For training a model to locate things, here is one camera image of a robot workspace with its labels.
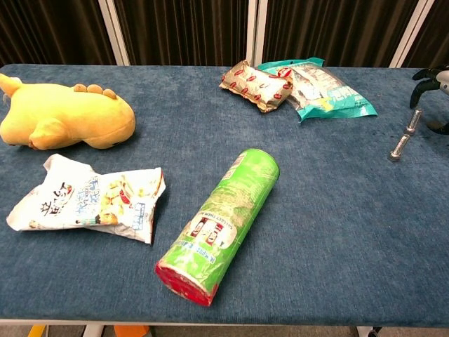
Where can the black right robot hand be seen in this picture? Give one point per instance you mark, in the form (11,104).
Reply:
(436,79)

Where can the silver metal bolt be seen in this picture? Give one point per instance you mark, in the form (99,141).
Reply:
(413,122)
(400,147)

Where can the dark brown curtain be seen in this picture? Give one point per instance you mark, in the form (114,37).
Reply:
(435,35)
(336,31)
(49,31)
(182,31)

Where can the teal snack bag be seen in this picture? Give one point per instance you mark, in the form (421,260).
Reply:
(326,91)

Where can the gold red snack packet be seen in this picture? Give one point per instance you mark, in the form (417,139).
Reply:
(259,86)

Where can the blue fabric table cover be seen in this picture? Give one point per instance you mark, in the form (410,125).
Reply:
(333,228)

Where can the green chips can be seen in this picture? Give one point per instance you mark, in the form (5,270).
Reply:
(228,217)

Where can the white table leg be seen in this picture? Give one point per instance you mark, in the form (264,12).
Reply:
(93,330)
(365,332)

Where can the yellow plush dinosaur toy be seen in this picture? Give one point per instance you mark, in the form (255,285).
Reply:
(70,116)

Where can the white crumpled snack bag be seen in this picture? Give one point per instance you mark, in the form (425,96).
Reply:
(73,200)

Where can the yellow orange object under table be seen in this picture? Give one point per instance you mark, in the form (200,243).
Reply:
(36,331)

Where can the white partition frame post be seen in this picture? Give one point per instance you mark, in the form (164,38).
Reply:
(114,31)
(255,31)
(412,33)

